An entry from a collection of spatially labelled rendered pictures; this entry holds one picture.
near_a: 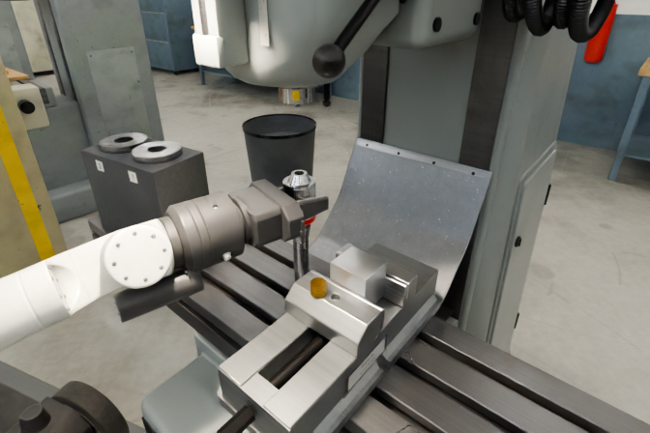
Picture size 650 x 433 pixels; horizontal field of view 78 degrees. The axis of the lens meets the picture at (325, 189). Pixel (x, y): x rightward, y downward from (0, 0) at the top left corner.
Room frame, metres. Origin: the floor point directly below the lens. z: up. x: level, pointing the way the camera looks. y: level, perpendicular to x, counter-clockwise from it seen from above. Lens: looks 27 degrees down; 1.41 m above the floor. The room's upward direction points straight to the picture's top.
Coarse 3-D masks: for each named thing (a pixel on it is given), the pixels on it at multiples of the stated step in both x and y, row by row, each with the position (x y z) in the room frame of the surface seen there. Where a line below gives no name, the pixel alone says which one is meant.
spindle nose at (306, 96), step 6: (282, 90) 0.50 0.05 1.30; (288, 90) 0.50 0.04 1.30; (294, 90) 0.50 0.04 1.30; (300, 90) 0.50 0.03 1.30; (306, 90) 0.50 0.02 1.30; (312, 90) 0.51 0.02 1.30; (282, 96) 0.50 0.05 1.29; (288, 96) 0.50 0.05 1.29; (300, 96) 0.50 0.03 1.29; (306, 96) 0.50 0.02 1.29; (312, 96) 0.51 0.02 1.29; (282, 102) 0.50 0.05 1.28; (288, 102) 0.50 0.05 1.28; (294, 102) 0.50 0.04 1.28; (300, 102) 0.50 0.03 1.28; (306, 102) 0.50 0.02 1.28
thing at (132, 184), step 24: (120, 144) 0.74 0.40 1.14; (144, 144) 0.74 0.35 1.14; (168, 144) 0.74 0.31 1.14; (96, 168) 0.73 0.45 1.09; (120, 168) 0.69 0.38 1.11; (144, 168) 0.66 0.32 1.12; (168, 168) 0.67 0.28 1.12; (192, 168) 0.71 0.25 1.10; (96, 192) 0.74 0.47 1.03; (120, 192) 0.70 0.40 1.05; (144, 192) 0.66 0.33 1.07; (168, 192) 0.66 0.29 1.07; (192, 192) 0.71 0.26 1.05; (120, 216) 0.71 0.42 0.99; (144, 216) 0.67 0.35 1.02
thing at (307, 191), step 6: (312, 180) 0.52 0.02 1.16; (288, 186) 0.50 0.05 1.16; (294, 186) 0.50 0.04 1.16; (300, 186) 0.50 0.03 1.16; (306, 186) 0.50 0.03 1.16; (312, 186) 0.51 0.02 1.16; (288, 192) 0.50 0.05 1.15; (294, 192) 0.50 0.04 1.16; (300, 192) 0.50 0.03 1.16; (306, 192) 0.50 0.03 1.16; (312, 192) 0.51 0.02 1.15; (294, 198) 0.50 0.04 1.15; (300, 198) 0.50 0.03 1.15; (306, 198) 0.50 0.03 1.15; (312, 216) 0.51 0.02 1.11
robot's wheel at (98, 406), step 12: (72, 384) 0.63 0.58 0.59; (84, 384) 0.62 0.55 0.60; (60, 396) 0.60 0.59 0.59; (72, 396) 0.59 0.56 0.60; (84, 396) 0.59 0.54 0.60; (96, 396) 0.60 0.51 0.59; (84, 408) 0.57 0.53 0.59; (96, 408) 0.58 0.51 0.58; (108, 408) 0.59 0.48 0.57; (96, 420) 0.56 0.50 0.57; (108, 420) 0.57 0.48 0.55; (120, 420) 0.58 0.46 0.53; (96, 432) 0.58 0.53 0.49; (108, 432) 0.55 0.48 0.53; (120, 432) 0.57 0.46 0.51
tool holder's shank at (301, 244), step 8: (296, 240) 0.51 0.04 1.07; (304, 240) 0.51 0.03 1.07; (296, 248) 0.51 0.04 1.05; (304, 248) 0.51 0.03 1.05; (296, 256) 0.51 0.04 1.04; (304, 256) 0.51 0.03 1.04; (296, 264) 0.51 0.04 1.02; (304, 264) 0.51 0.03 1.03; (296, 272) 0.51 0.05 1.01; (304, 272) 0.51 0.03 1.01; (296, 280) 0.51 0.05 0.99
